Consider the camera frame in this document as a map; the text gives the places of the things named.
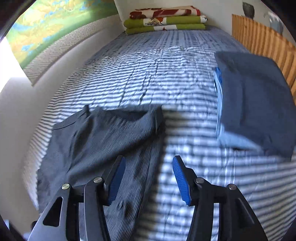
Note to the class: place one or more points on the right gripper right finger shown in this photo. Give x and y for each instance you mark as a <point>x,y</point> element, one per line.
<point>237,220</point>

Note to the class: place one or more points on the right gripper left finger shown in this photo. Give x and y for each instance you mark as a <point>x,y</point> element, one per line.
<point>60,219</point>

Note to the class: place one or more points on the grey houndstooth trousers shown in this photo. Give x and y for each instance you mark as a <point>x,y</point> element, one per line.
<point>86,143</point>

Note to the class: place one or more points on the light blue folded garment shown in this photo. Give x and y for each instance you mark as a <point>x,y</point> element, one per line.
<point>229,139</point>

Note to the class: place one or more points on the dark blue folded garment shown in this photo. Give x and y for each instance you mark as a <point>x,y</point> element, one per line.
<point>257,102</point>

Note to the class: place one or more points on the blue white striped bed cover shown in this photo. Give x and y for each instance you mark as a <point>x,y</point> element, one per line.
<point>173,69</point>

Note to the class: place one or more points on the wooden slatted headboard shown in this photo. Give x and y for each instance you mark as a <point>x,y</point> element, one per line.
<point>264,41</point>

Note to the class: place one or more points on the lower green folded blanket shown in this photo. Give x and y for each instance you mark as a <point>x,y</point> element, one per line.
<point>133,31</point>

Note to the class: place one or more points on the green folded blanket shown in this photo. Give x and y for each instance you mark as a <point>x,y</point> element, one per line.
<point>133,31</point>
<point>169,20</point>

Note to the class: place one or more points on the dark grey vase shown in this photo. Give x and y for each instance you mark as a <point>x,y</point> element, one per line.
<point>248,10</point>

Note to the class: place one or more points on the upper green folded blanket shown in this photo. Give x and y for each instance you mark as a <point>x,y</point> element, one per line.
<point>169,20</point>

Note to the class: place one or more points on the red white floral blanket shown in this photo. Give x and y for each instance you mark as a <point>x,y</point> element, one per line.
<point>164,12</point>

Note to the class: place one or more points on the green yellow wall painting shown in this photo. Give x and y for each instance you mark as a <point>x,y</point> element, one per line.
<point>44,22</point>

